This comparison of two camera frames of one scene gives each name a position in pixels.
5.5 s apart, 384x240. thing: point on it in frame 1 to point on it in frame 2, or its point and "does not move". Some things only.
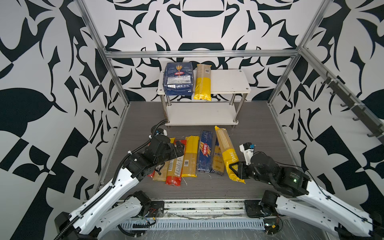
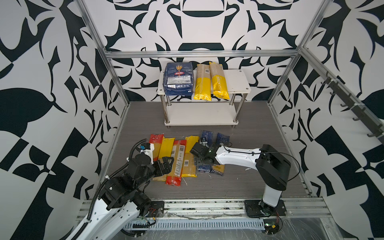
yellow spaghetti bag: [203, 87] does not move
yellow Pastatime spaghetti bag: [229, 156] to [219, 85]
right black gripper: [241, 167] to [197, 160]
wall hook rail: [359, 109] does not move
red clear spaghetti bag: [174, 169] does not move
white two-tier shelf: [232, 81] does not move
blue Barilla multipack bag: [178, 79] does not move
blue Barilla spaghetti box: [205, 158] does not move
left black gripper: [173, 153] to [159, 170]
